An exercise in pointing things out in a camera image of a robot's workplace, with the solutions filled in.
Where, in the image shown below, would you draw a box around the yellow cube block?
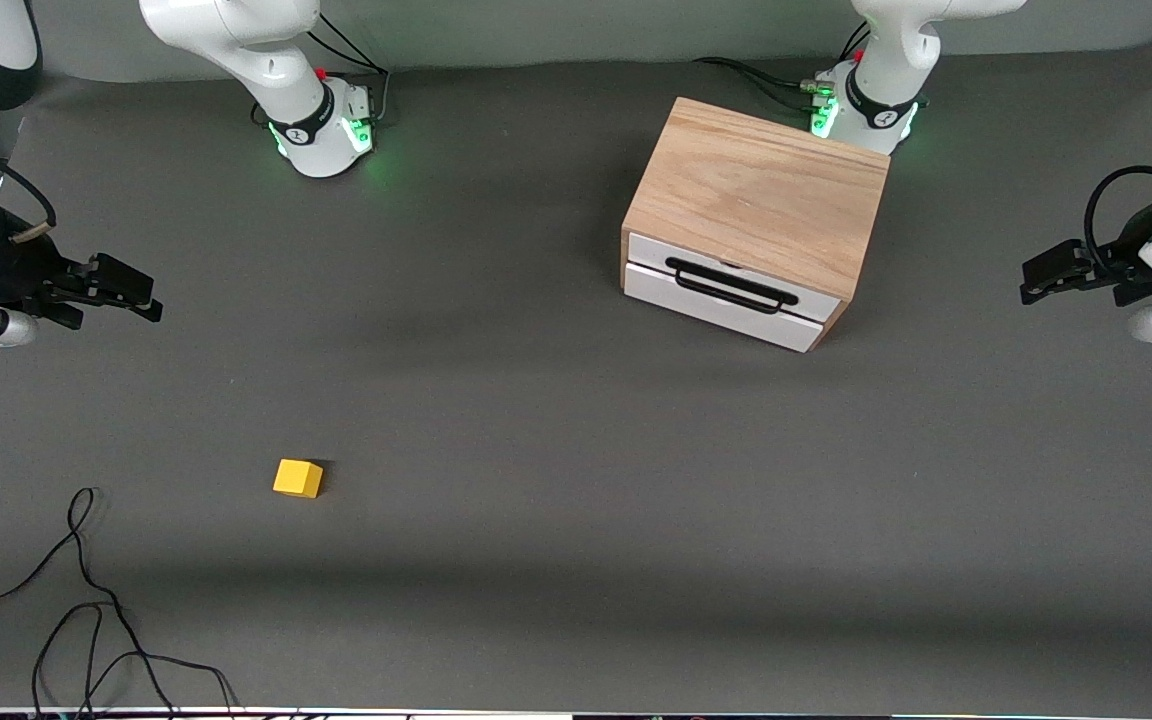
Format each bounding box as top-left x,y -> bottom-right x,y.
273,459 -> 324,499

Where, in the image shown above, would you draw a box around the white-front drawer with black handle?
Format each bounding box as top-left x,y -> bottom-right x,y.
624,232 -> 842,353

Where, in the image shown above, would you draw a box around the wooden drawer cabinet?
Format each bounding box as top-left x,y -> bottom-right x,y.
621,97 -> 891,353

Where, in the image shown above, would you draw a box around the dark grey table mat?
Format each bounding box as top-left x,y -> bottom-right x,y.
0,40 -> 1152,713

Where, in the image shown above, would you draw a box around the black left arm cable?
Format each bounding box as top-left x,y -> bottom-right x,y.
1084,165 -> 1152,276

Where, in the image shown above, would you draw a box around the thin black loose cable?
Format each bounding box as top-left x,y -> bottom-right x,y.
0,487 -> 242,720

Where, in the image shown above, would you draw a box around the black right arm base cables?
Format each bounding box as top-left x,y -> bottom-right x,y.
251,15 -> 392,129

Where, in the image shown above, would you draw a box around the black arm base cables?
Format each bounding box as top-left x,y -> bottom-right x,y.
693,25 -> 872,116
251,15 -> 392,129

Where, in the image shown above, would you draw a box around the black left arm base cables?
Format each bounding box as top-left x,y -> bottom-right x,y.
693,25 -> 872,116

